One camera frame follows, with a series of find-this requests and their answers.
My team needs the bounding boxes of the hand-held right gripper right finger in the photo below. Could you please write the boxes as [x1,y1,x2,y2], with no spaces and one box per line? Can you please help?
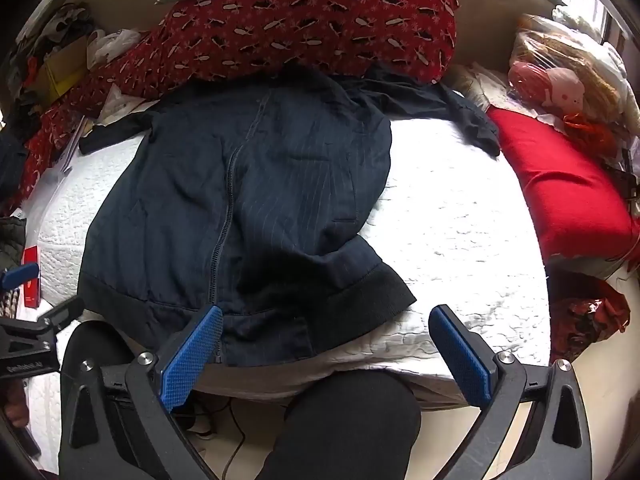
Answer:
[428,303,594,480]

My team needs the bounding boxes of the small red box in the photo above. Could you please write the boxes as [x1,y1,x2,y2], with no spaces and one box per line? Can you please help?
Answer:
[20,246,42,310]

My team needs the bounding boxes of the person's left hand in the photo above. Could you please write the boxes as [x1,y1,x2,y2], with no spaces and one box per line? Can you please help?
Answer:
[2,387,30,428]

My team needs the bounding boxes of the yellow box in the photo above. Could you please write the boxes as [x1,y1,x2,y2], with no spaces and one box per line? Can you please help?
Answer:
[37,35,89,102]

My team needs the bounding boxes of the black floor cable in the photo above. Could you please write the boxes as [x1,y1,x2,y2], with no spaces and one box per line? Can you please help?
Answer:
[187,394,252,467]

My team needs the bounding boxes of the red penguin print blanket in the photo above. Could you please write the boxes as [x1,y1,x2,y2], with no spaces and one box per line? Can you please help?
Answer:
[0,0,461,213]

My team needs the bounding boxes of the plain red pillow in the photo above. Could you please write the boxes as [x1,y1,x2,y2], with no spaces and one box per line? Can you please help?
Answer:
[486,104,640,267]

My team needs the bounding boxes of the red crumpled plastic bag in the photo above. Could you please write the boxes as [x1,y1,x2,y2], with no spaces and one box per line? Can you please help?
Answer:
[550,280,632,362]

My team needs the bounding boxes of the white plastic bag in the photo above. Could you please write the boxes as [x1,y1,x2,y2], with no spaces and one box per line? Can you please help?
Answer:
[86,27,144,69]

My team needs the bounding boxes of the person's right leg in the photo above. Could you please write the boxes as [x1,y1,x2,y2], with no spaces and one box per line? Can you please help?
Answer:
[252,374,422,480]

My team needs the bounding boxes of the navy pinstripe zip jacket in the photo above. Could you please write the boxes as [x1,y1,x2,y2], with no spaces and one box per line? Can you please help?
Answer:
[76,62,502,362]

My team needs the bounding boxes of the pink plush toy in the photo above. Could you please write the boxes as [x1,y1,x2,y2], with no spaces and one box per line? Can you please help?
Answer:
[508,57,587,112]

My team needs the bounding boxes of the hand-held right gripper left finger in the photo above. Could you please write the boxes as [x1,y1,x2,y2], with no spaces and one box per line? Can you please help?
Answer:
[60,304,224,480]

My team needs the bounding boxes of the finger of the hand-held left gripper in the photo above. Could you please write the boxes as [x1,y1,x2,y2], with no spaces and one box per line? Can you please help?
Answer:
[0,262,40,292]
[36,295,85,334]

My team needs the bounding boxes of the white quilted bedspread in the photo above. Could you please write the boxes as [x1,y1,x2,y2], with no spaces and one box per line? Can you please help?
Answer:
[24,112,552,413]

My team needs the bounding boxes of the loose white papers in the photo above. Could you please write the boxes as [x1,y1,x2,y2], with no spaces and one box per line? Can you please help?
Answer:
[60,84,162,172]

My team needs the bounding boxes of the clear plastic bag of toys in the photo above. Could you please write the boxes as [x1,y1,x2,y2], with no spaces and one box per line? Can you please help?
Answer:
[507,12,637,137]

